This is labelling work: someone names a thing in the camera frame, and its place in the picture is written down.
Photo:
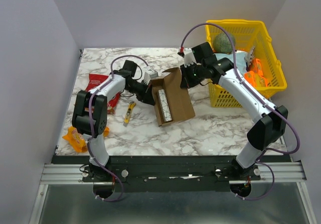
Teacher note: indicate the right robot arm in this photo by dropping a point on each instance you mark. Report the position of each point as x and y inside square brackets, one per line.
[201, 63]

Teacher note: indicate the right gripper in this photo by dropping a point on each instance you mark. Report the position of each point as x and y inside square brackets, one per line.
[187, 76]

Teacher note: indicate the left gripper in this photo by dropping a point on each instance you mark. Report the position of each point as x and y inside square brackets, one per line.
[146, 96]

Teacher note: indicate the yellow utility knife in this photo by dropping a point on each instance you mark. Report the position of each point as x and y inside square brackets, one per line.
[128, 113]

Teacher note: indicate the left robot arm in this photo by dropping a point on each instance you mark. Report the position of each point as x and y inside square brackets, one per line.
[90, 114]

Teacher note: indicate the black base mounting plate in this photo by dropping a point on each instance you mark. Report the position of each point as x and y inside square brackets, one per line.
[169, 174]

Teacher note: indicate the light blue snack bag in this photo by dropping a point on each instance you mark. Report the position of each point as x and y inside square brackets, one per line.
[240, 63]

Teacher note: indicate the silver foil packet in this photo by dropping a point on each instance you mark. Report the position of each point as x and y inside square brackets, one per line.
[249, 57]

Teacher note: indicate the brown cardboard express box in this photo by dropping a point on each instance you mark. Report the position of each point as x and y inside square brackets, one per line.
[180, 106]

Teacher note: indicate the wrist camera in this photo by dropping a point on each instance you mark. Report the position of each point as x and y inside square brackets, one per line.
[188, 56]
[149, 74]

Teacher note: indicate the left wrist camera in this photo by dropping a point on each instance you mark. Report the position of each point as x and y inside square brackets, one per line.
[149, 74]

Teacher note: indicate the white geometric patterned box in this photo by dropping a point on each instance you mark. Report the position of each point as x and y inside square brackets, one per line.
[164, 105]

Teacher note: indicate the red snack bag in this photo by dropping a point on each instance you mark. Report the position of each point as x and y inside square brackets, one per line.
[97, 79]

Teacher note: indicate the aluminium rail frame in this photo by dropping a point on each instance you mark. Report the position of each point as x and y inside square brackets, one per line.
[69, 174]

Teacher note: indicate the orange candy box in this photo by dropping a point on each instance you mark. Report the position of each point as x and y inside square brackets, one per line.
[255, 79]
[256, 67]

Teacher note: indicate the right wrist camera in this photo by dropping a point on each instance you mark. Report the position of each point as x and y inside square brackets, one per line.
[188, 56]

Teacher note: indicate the orange gummy candy bag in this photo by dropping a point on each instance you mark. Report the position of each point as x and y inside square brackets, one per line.
[79, 141]

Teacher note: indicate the yellow plastic basket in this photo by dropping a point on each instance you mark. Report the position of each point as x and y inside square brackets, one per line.
[253, 43]

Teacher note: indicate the green melon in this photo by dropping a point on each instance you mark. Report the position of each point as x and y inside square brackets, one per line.
[221, 44]

